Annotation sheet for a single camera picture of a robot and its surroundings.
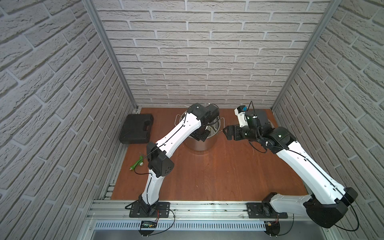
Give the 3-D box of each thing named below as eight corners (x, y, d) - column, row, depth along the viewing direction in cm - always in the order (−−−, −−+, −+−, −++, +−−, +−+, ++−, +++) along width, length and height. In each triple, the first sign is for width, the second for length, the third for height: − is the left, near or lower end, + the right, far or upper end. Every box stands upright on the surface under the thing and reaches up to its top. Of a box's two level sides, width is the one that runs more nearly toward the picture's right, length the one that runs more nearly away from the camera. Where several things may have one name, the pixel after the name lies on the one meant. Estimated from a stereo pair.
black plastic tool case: (122, 144, 101) (117, 138, 95) (132, 117, 116) (128, 111, 110) (148, 144, 101) (145, 138, 95) (155, 118, 116) (153, 112, 111)
